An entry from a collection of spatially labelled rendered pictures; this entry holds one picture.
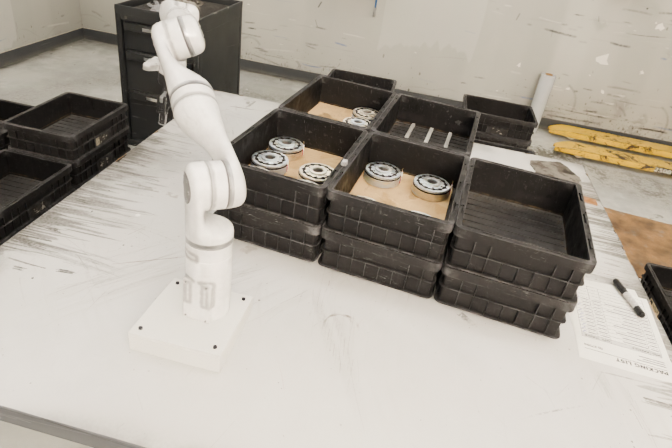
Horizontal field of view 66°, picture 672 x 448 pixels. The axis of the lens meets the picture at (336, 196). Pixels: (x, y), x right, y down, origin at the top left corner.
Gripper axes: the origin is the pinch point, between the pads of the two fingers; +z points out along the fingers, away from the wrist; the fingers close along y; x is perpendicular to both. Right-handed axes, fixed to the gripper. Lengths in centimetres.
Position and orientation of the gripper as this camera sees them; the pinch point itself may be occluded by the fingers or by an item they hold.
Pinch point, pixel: (166, 117)
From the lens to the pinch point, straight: 167.8
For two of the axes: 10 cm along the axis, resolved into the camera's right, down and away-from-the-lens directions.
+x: -9.6, -2.7, -0.6
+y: 0.8, -4.6, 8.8
